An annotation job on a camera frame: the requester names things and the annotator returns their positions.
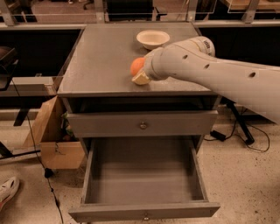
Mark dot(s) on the grey wooden drawer cabinet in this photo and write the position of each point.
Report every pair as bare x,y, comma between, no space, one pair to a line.
98,79

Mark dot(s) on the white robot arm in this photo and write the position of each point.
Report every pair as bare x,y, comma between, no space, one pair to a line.
254,86

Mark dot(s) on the orange fruit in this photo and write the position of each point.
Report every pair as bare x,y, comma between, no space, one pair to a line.
136,65

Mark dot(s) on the closed grey top drawer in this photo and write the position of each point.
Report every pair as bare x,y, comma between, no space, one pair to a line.
137,124

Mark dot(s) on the white paper bowl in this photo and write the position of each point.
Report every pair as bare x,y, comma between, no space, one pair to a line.
151,39

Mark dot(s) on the open grey middle drawer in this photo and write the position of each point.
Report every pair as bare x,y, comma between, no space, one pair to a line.
142,178

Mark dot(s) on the brown cardboard box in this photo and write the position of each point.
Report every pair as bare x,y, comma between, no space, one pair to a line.
46,133

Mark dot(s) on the white sneaker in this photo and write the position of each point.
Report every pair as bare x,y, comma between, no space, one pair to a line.
8,189

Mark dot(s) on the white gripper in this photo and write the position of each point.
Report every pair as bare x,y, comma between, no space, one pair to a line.
149,68

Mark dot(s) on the black table leg stand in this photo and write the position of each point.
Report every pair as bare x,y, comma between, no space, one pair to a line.
250,140

